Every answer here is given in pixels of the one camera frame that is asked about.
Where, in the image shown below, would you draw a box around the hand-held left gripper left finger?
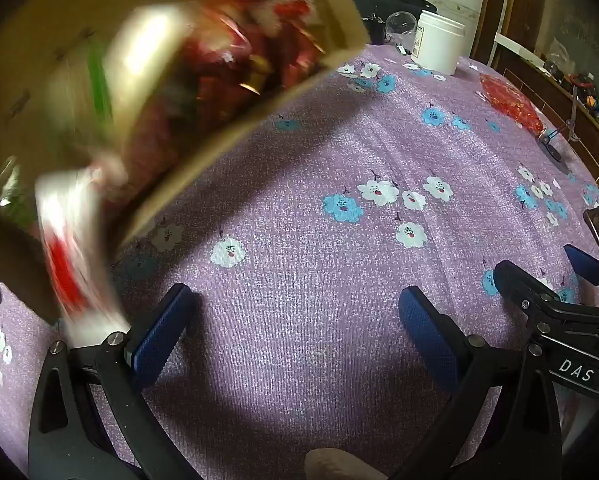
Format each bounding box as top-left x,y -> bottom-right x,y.
28,282 -> 200,480

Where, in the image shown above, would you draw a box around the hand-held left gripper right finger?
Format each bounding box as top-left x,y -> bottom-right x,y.
393,285 -> 564,480

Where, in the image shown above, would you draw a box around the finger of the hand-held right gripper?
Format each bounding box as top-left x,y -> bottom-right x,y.
563,243 -> 599,307
493,259 -> 561,312

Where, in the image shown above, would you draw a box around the white and red snack packet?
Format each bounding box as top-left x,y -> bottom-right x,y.
33,164 -> 131,350

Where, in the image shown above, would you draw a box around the cardboard box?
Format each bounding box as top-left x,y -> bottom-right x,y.
0,0 -> 373,323

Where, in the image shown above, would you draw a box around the black eyeglasses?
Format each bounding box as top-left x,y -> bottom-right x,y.
538,127 -> 581,164

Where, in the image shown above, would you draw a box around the purple floral tablecloth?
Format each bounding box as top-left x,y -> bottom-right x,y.
0,42 -> 599,480

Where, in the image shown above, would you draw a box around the red patterned plastic bag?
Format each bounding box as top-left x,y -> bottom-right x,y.
478,72 -> 548,136

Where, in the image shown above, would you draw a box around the dark wooden sideboard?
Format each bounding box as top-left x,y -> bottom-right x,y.
493,32 -> 599,187

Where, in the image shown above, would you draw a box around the white plastic jar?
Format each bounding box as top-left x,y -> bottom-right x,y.
411,9 -> 467,75

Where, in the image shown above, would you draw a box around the clear glass jar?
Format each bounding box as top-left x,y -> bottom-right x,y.
385,10 -> 420,49

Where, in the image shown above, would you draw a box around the pile of red snack packets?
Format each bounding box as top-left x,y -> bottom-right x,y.
129,0 -> 330,126

